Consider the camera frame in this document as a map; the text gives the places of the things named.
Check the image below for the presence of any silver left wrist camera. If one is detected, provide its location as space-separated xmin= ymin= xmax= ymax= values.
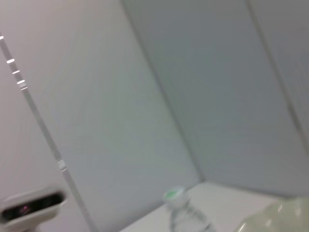
xmin=0 ymin=186 xmax=68 ymax=232

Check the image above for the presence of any green label water bottle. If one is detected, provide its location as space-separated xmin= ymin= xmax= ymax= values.
xmin=162 ymin=185 xmax=219 ymax=232

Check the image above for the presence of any pale green glass fruit plate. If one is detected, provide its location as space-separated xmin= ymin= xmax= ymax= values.
xmin=235 ymin=196 xmax=309 ymax=232

